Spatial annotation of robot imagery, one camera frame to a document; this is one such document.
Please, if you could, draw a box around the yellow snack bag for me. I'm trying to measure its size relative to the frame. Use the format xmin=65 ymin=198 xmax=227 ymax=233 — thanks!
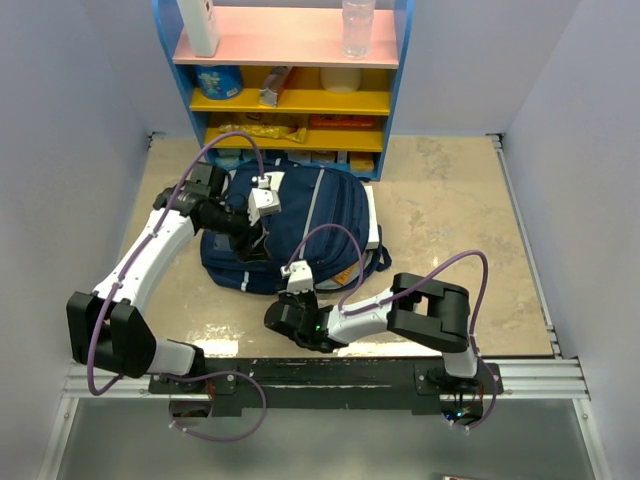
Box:
xmin=216 ymin=113 xmax=309 ymax=143

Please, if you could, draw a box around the silver foil snack packet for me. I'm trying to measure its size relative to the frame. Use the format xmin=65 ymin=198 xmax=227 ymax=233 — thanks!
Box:
xmin=259 ymin=66 xmax=293 ymax=107

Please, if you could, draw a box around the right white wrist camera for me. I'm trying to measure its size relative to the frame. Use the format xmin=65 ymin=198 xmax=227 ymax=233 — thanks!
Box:
xmin=280 ymin=260 xmax=315 ymax=295

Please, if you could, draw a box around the white rectangular bottle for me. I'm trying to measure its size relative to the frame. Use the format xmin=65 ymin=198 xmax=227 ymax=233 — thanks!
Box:
xmin=177 ymin=0 xmax=221 ymax=58

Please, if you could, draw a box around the blue snack canister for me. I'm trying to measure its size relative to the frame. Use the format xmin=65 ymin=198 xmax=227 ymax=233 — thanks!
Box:
xmin=195 ymin=65 xmax=244 ymax=101

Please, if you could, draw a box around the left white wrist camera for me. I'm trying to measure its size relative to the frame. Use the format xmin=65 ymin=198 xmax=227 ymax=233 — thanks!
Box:
xmin=248 ymin=171 xmax=285 ymax=226

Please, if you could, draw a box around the orange red snack box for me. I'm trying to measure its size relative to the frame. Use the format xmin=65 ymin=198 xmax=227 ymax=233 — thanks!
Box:
xmin=309 ymin=114 xmax=376 ymax=130

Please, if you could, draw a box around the black metal base plate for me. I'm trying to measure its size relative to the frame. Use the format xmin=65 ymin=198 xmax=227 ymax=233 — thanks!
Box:
xmin=149 ymin=357 xmax=504 ymax=419

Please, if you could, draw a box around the blue colourful shelf unit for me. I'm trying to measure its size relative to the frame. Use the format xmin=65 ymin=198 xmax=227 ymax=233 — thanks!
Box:
xmin=152 ymin=1 xmax=415 ymax=181

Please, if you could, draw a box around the small boxes bottom shelf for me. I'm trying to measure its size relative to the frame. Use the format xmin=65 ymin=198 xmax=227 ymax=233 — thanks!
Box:
xmin=211 ymin=149 xmax=380 ymax=174

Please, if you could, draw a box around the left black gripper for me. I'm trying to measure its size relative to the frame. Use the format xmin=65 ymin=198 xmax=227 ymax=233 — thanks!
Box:
xmin=203 ymin=198 xmax=272 ymax=262

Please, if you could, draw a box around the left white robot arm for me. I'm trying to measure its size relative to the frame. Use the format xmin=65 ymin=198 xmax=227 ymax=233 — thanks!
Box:
xmin=66 ymin=162 xmax=283 ymax=392

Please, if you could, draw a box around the white coffee cover book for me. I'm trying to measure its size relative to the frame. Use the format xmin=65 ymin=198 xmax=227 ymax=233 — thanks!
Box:
xmin=364 ymin=185 xmax=381 ymax=250

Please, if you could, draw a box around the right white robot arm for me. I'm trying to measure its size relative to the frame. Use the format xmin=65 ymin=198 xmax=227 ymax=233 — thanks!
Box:
xmin=264 ymin=273 xmax=481 ymax=393

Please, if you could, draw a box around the orange Treehouse book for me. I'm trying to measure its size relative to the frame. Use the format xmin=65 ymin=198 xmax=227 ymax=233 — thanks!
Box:
xmin=332 ymin=263 xmax=360 ymax=286

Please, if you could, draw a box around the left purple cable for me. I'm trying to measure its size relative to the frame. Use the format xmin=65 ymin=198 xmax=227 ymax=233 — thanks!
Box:
xmin=87 ymin=131 xmax=266 ymax=444

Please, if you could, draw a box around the cream round container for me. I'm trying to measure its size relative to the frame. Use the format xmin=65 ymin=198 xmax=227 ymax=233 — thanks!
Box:
xmin=320 ymin=67 xmax=362 ymax=94

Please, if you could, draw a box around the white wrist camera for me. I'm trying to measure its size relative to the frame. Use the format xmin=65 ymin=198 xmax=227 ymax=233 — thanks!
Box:
xmin=280 ymin=260 xmax=315 ymax=295
xmin=248 ymin=171 xmax=285 ymax=226

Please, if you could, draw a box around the navy blue student backpack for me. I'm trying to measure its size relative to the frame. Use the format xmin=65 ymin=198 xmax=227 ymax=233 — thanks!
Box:
xmin=200 ymin=160 xmax=391 ymax=295

